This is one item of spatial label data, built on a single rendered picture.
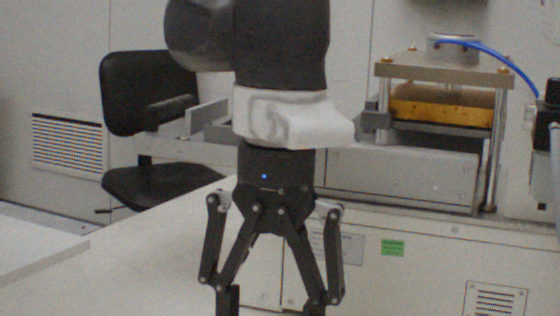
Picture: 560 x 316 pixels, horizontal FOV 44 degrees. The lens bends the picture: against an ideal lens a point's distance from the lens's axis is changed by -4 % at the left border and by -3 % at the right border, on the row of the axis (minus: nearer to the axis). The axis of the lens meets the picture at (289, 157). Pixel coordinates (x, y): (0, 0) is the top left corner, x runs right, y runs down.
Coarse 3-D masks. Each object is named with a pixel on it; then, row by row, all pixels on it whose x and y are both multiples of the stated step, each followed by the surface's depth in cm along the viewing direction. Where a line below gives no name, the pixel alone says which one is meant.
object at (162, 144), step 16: (192, 112) 108; (208, 112) 114; (224, 112) 120; (160, 128) 113; (176, 128) 113; (192, 128) 109; (144, 144) 107; (160, 144) 106; (176, 144) 105; (192, 144) 105; (208, 144) 104; (224, 144) 104; (176, 160) 108; (192, 160) 105; (208, 160) 104; (224, 160) 104
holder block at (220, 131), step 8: (216, 120) 109; (224, 120) 109; (208, 128) 104; (216, 128) 104; (224, 128) 104; (208, 136) 105; (216, 136) 104; (224, 136) 104; (232, 136) 103; (240, 136) 103
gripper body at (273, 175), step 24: (240, 144) 67; (240, 168) 67; (264, 168) 65; (288, 168) 65; (312, 168) 68; (240, 192) 69; (264, 192) 69; (288, 192) 68; (312, 192) 69; (264, 216) 69
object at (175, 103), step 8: (184, 96) 120; (192, 96) 122; (152, 104) 111; (160, 104) 111; (168, 104) 113; (176, 104) 116; (184, 104) 119; (192, 104) 122; (152, 112) 109; (160, 112) 111; (168, 112) 113; (176, 112) 116; (184, 112) 123; (152, 120) 110; (152, 128) 110
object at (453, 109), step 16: (400, 96) 98; (416, 96) 99; (432, 96) 100; (448, 96) 101; (464, 96) 102; (480, 96) 103; (400, 112) 95; (416, 112) 94; (432, 112) 94; (448, 112) 93; (464, 112) 92; (480, 112) 92; (400, 128) 96; (416, 128) 95; (432, 128) 94; (448, 128) 94; (464, 128) 93; (480, 128) 93
